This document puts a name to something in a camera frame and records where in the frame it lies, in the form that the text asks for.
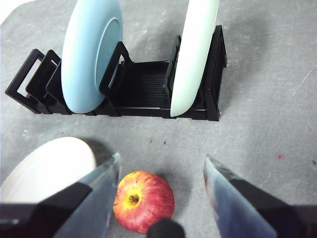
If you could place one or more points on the pale yellow round plate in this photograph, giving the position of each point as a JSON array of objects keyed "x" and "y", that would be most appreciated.
[{"x": 47, "y": 168}]

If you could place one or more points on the blue round plate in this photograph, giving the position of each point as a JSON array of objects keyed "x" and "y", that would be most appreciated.
[{"x": 81, "y": 54}]

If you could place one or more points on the black plastic plate rack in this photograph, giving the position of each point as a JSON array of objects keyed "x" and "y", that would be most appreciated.
[{"x": 146, "y": 86}]

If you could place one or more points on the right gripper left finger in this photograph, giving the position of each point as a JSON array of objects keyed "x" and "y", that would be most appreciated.
[{"x": 81, "y": 205}]

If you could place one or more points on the green round plate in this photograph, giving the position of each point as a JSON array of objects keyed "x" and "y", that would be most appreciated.
[{"x": 193, "y": 54}]

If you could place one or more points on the red yellow apple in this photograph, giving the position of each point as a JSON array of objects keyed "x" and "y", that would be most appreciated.
[{"x": 146, "y": 198}]

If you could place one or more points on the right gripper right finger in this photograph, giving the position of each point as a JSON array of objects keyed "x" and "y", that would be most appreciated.
[{"x": 242, "y": 208}]

